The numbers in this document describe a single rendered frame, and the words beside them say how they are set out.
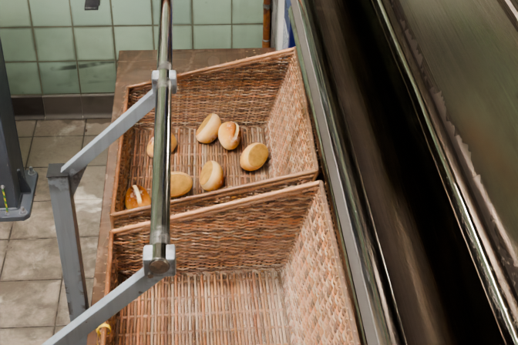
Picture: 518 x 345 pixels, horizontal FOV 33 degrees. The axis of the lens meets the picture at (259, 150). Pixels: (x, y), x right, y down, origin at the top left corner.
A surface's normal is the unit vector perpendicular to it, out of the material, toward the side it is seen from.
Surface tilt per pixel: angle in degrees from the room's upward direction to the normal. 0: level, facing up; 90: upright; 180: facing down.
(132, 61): 0
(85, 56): 90
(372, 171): 10
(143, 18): 90
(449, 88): 70
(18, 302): 0
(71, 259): 90
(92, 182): 0
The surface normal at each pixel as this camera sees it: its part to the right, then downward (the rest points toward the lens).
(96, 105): 0.07, 0.60
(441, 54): -0.93, -0.25
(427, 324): 0.20, -0.79
